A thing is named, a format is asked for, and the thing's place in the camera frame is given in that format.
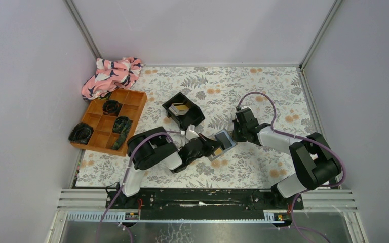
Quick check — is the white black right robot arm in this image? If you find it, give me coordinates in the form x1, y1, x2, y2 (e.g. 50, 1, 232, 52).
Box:
232, 107, 342, 209

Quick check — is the floral patterned table mat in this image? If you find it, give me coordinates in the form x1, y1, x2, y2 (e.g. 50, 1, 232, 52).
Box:
74, 66, 332, 190

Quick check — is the black plastic card tray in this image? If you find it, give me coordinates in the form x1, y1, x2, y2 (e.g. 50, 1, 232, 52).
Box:
162, 92, 205, 130

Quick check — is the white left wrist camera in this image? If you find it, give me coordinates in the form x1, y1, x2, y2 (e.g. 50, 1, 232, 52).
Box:
180, 125, 199, 141

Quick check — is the dark rolled belt right compartment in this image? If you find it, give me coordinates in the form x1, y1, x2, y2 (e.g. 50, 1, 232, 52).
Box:
111, 116, 132, 150

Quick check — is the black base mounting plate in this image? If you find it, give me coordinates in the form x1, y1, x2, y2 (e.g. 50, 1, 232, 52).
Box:
105, 188, 304, 220

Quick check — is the dark rolled belt outside tray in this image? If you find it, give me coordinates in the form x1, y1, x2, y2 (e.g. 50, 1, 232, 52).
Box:
68, 122, 94, 145

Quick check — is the orange compartment organizer tray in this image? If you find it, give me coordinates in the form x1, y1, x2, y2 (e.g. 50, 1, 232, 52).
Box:
70, 89, 147, 156

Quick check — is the gold card in tray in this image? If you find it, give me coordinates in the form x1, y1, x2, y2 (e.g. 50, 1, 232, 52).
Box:
173, 103, 189, 112

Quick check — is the dark rolled belt upper compartment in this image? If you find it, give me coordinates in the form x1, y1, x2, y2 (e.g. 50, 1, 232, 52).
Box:
102, 100, 122, 116

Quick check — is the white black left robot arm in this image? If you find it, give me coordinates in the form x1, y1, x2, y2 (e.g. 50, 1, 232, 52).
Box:
117, 125, 223, 208

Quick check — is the silver card in tray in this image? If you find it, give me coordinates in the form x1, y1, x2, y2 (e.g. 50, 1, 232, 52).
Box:
168, 104, 189, 116

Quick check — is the dark grey credit card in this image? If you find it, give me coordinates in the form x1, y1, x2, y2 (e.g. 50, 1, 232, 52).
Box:
217, 133, 233, 150

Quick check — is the pink navy patterned cloth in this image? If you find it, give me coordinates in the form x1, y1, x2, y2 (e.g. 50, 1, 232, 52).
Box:
81, 57, 142, 101

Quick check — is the dark rolled belt compartment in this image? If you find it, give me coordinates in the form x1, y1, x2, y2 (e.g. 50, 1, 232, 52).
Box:
111, 116, 132, 150
102, 100, 122, 116

